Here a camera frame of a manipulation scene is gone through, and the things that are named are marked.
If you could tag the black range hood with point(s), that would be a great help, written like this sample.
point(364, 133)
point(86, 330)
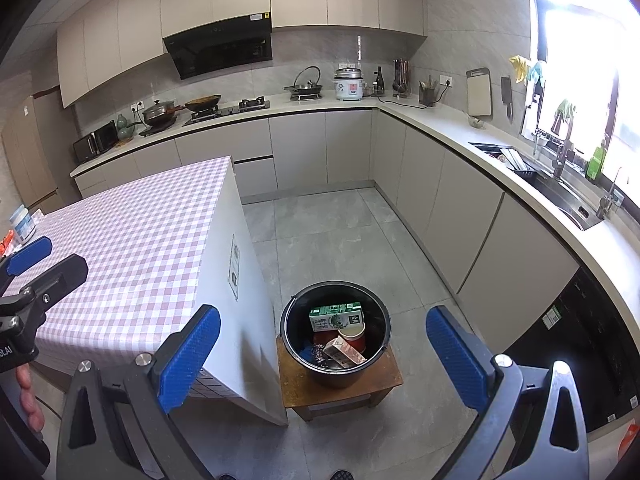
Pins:
point(221, 45)

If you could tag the white blue jar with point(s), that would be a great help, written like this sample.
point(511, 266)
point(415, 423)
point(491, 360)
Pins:
point(22, 224)

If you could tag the kettle on burner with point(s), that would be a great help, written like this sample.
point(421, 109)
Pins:
point(306, 90)

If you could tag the red white milk carton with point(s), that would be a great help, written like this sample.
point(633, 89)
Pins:
point(342, 352)

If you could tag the orange red package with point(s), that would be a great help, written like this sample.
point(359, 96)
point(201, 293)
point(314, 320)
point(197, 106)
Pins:
point(6, 243)

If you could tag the kitchen cleaver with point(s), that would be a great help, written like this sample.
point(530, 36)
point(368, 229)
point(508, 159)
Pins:
point(507, 97)

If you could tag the beige refrigerator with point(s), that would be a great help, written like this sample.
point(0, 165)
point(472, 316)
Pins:
point(38, 140)

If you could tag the sink faucet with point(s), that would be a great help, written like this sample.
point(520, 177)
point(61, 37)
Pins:
point(564, 114)

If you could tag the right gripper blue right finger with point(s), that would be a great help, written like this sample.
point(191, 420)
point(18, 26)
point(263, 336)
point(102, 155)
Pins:
point(462, 354)

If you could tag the white cutting board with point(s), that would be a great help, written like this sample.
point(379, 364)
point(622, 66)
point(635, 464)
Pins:
point(479, 91)

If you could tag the frying wok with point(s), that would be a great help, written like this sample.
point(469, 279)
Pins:
point(201, 104)

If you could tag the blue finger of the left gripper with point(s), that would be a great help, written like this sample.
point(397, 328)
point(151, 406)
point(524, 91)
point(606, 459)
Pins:
point(26, 257)
point(23, 313)

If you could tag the steel wool scrubber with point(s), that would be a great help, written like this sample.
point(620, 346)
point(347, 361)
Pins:
point(320, 358)

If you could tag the white rice cooker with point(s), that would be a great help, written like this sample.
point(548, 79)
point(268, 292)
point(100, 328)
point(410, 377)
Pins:
point(349, 83)

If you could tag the pink checkered tablecloth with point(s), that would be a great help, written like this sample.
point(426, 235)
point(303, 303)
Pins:
point(143, 243)

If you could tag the utensil holder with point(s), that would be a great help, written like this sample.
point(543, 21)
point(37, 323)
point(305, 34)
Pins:
point(428, 92)

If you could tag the dark glass bottle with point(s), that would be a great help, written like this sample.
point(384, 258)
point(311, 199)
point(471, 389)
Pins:
point(379, 83)

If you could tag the red paper cup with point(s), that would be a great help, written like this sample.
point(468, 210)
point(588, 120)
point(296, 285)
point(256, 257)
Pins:
point(355, 335)

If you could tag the person left hand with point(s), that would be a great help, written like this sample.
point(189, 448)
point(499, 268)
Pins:
point(28, 399)

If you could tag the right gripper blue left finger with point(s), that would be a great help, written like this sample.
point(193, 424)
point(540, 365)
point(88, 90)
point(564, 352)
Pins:
point(182, 355)

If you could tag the wooden stool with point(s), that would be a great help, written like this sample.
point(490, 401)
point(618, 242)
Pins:
point(311, 395)

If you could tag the black microwave oven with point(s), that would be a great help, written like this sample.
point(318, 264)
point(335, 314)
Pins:
point(95, 143)

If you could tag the green ceramic vase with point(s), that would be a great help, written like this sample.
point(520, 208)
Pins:
point(125, 128)

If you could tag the gas stove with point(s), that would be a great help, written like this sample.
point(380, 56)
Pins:
point(244, 106)

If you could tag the green dish soap bottle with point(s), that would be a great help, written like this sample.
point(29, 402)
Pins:
point(595, 164)

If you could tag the black pot with lid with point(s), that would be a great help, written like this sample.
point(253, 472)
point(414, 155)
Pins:
point(161, 113)

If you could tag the black trash bin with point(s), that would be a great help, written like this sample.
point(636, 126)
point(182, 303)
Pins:
point(298, 337)

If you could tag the hanging yellow gloves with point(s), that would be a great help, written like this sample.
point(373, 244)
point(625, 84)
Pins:
point(528, 70)

